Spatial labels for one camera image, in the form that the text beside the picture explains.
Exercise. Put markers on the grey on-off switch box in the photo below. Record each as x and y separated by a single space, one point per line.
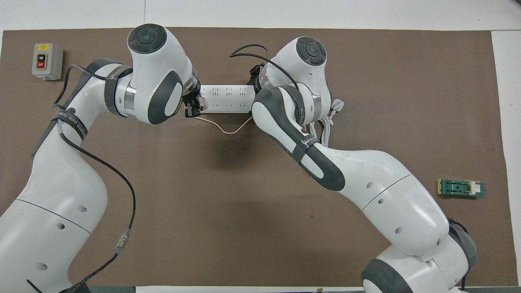
47 61

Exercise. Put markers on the white power strip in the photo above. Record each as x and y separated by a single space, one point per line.
228 97

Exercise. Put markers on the pink charger adapter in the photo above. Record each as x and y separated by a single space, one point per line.
204 103

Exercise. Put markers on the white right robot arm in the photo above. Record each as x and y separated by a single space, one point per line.
390 191

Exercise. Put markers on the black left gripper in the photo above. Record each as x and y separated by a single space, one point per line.
191 99

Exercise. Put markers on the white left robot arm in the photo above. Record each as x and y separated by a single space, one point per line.
61 195

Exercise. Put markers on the brown table mat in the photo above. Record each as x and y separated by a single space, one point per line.
244 228

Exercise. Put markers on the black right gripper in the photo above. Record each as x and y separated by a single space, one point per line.
256 77

